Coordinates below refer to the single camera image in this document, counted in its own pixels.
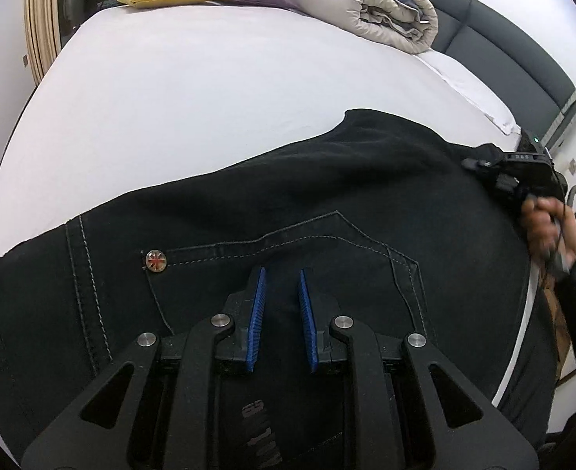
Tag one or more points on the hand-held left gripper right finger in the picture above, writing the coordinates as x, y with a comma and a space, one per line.
306, 317

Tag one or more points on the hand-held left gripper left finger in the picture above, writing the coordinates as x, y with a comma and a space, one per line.
256, 314

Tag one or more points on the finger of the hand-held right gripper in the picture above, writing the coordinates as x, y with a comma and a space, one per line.
479, 160

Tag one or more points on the black denim pants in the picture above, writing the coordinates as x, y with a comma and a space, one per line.
288, 215

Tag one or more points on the person's right hand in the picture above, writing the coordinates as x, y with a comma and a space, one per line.
545, 227

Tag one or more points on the white pillow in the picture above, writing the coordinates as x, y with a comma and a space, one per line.
469, 88

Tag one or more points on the dark grey headboard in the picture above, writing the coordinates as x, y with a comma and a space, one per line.
503, 54

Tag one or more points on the folded beige duvet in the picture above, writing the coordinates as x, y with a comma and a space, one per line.
371, 5

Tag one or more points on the white bed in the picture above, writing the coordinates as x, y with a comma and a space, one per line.
195, 98

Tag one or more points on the beige curtain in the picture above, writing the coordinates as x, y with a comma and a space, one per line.
40, 14

